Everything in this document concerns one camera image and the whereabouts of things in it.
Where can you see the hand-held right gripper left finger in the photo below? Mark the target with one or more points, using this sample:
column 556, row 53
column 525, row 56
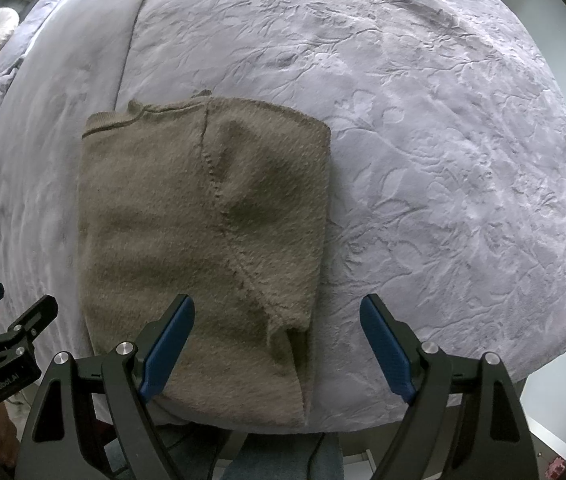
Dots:
column 165, row 355

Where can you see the grey embossed bedspread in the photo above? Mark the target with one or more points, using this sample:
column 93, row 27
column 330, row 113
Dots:
column 388, row 135

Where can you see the person's left forearm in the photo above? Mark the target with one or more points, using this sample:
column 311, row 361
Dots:
column 5, row 435

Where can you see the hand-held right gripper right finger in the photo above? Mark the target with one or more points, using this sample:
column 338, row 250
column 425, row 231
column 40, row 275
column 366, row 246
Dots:
column 388, row 350

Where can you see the olive knit sweater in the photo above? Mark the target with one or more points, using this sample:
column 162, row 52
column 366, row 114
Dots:
column 188, row 210

